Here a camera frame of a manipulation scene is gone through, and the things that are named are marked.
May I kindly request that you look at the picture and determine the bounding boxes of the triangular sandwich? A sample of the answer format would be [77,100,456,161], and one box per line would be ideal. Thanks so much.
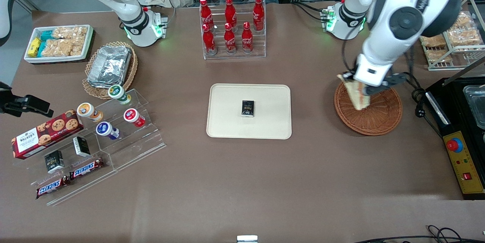
[336,74,372,111]

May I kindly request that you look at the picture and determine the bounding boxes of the brown round wicker basket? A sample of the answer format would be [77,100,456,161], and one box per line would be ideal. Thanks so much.
[333,80,403,136]

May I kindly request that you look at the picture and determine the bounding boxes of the white rectangular snack tray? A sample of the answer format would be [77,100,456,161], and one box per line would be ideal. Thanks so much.
[24,25,94,64]

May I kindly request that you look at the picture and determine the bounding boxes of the light flat wicker basket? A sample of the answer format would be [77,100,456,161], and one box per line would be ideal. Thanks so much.
[83,41,139,100]

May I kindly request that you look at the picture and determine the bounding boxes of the cream rectangular plastic tray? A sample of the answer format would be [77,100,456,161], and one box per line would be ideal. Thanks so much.
[207,84,292,140]

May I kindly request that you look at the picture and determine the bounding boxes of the red Walkers cookie box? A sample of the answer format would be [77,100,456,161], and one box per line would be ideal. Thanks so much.
[11,110,84,159]

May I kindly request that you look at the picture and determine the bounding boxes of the small black carton box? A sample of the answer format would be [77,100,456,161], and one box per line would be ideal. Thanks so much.
[44,150,65,174]
[241,100,255,117]
[73,136,91,157]

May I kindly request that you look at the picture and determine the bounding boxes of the orange lid yogurt cup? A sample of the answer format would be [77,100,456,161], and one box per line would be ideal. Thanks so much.
[77,102,103,122]

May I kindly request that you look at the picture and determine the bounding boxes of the yellow snack packet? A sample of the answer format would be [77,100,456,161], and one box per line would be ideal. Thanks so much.
[27,38,41,57]

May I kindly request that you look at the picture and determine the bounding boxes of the clear bag of rice crackers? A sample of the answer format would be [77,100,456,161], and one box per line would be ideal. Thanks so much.
[52,26,88,46]
[40,39,84,58]

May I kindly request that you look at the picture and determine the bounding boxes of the clear cracker pack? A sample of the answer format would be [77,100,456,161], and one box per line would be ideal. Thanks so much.
[447,29,483,46]
[426,49,453,63]
[421,34,447,48]
[453,11,474,29]

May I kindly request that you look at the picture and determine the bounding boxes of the blue lid yogurt cup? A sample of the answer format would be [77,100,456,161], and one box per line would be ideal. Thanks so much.
[95,121,120,140]

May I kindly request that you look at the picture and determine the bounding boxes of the Snickers chocolate bar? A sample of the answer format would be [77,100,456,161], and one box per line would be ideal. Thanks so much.
[69,158,104,180]
[36,175,71,199]

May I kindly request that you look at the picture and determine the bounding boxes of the green lid yogurt cup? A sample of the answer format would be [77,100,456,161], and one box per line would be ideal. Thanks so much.
[108,85,132,105]

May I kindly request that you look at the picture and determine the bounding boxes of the stack of foil trays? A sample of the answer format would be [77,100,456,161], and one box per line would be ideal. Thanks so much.
[87,45,132,89]

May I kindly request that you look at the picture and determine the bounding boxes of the black appliance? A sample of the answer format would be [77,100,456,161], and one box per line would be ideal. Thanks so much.
[424,77,485,201]

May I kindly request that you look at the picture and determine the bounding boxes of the grey metal bar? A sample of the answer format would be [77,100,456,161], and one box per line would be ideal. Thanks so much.
[443,56,485,86]

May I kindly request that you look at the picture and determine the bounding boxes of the clear acrylic bottle rack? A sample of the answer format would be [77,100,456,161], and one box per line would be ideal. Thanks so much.
[200,0,267,60]

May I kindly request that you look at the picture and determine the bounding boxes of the red lid yogurt cup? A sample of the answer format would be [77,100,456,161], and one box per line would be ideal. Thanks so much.
[123,108,146,128]

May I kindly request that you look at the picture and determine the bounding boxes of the red cola bottle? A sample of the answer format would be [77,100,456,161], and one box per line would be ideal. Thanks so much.
[253,0,265,32]
[241,22,253,54]
[202,24,217,55]
[224,23,237,54]
[225,0,238,27]
[200,0,214,29]

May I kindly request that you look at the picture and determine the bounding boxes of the clear acrylic stepped stand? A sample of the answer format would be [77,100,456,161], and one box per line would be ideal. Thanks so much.
[15,88,166,206]

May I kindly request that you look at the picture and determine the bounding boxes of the clear plastic container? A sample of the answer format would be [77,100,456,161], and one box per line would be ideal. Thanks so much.
[463,85,485,130]

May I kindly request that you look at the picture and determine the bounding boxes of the yellow emergency stop control box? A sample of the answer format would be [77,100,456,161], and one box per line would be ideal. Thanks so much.
[443,131,485,194]

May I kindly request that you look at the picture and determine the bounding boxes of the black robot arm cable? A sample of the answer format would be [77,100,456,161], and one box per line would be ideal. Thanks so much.
[341,36,358,73]

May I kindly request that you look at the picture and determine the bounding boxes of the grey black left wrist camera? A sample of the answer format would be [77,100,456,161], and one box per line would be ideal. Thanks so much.
[363,72,409,96]

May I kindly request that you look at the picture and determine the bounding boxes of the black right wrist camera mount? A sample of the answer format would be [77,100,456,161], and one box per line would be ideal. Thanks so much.
[0,82,15,107]

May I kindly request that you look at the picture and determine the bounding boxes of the black power cable with plug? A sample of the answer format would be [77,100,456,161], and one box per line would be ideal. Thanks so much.
[411,76,444,138]

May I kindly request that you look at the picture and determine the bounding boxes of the silver metal handle bar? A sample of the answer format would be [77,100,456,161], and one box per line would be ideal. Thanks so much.
[426,91,451,125]

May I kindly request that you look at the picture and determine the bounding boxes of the white wire snack rack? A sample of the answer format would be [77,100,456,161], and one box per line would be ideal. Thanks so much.
[420,0,485,71]

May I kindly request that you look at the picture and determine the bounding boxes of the black floor cable bundle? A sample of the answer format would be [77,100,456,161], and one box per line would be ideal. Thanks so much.
[352,225,485,243]

